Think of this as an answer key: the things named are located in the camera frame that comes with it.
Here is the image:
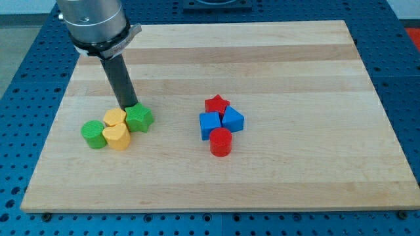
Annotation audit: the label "blue cube block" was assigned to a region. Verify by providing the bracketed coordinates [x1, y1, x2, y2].
[199, 111, 221, 140]

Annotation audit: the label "blue triangle block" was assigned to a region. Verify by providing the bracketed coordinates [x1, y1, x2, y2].
[221, 106, 245, 132]

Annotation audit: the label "green cylinder block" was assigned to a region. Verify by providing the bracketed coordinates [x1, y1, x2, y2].
[81, 120, 107, 149]

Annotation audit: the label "wooden board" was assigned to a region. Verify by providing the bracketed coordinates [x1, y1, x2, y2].
[20, 20, 419, 213]

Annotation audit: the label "yellow hexagon block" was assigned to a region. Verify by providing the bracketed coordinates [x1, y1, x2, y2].
[102, 108, 127, 127]

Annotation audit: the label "yellow heart block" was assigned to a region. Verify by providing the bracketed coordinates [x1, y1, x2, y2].
[102, 123, 131, 151]

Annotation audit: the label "red cylinder block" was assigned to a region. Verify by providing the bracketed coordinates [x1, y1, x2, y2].
[209, 127, 232, 157]

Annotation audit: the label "red star block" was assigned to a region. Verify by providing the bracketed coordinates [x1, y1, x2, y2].
[204, 94, 230, 119]

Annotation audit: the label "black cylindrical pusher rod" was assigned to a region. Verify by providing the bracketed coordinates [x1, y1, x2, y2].
[101, 54, 138, 109]

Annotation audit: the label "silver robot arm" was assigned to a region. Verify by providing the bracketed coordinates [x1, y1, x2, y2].
[56, 0, 142, 109]

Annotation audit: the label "green star block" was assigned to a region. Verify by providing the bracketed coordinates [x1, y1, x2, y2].
[125, 103, 154, 132]

